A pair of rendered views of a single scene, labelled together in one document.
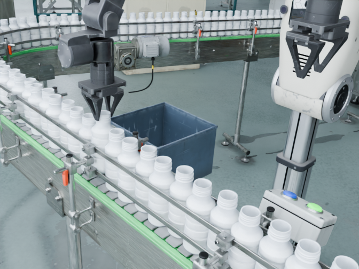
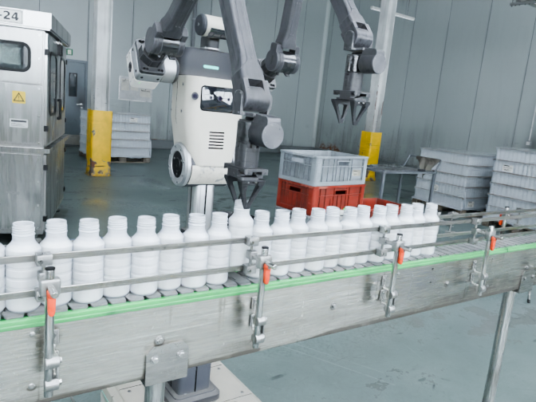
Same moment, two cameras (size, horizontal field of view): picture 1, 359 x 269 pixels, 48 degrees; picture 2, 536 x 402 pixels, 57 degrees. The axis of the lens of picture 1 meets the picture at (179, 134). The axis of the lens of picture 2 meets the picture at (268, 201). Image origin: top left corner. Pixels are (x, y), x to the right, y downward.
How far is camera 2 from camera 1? 1.48 m
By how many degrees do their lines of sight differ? 76
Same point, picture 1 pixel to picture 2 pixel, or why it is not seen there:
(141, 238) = (320, 286)
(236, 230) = (381, 221)
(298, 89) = (215, 163)
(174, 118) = not seen: hidden behind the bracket
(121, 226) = (295, 296)
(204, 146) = not seen: hidden behind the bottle
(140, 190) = (303, 249)
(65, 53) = (275, 133)
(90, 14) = (258, 96)
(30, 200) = not seen: outside the picture
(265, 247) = (395, 220)
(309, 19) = (356, 90)
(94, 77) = (255, 159)
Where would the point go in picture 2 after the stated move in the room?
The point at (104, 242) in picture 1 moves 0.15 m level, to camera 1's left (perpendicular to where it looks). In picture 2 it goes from (268, 336) to (254, 366)
